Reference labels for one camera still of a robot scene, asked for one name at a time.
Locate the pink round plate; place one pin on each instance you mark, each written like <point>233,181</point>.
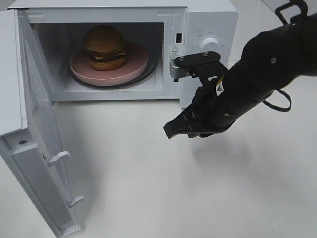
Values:
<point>136,62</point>

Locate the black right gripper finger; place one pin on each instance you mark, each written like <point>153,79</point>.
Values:
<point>190,122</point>

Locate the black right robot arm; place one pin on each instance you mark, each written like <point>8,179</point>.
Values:
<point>269,62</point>

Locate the glass microwave turntable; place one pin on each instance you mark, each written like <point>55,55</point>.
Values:
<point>147,73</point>

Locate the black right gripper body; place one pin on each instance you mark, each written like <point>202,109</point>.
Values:
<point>208,117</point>

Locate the white microwave oven body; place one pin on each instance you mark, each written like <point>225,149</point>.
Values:
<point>166,28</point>

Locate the white microwave door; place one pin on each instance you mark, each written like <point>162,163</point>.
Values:
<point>30,143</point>

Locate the upper white power knob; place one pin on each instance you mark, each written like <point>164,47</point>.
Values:
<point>210,43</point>

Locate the burger with lettuce and cheese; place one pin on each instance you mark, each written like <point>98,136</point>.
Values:
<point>104,47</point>

